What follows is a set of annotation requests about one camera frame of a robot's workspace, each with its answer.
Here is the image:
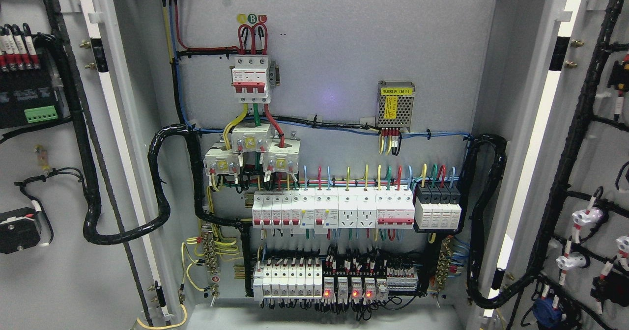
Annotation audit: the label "grey cabinet door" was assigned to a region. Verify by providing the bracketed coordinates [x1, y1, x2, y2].
[0, 0, 182, 330]
[468, 0, 625, 310]

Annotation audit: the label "white socket breaker row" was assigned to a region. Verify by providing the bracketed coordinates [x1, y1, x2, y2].
[252, 187, 415, 233]

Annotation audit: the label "white current transformer cluster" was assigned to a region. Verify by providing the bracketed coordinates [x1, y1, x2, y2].
[204, 123, 301, 181]

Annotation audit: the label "metal mesh power supply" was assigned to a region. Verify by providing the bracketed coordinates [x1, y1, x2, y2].
[375, 80, 415, 129]

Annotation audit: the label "white three-pole main breaker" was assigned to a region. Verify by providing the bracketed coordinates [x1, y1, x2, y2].
[231, 55, 280, 104]

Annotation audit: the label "lower relay terminal row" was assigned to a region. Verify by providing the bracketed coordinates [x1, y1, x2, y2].
[252, 255, 419, 307]

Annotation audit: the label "black surge protector modules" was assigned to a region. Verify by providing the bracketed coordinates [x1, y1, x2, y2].
[414, 184, 462, 234]

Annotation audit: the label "black digital power meter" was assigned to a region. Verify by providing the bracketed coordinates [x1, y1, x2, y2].
[0, 60, 63, 129]

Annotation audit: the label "right black wrapped cable harness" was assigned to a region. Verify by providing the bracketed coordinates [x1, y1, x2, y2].
[455, 133, 536, 310]

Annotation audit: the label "black wrapped cable harness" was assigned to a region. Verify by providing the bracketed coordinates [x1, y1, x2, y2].
[455, 133, 536, 310]
[83, 124, 251, 246]

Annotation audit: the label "left black wrapped cable harness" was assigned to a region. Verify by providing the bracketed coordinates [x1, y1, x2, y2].
[83, 124, 251, 246]

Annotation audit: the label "left door rotary selector switch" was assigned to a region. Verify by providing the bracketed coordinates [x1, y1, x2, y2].
[0, 207, 41, 254]

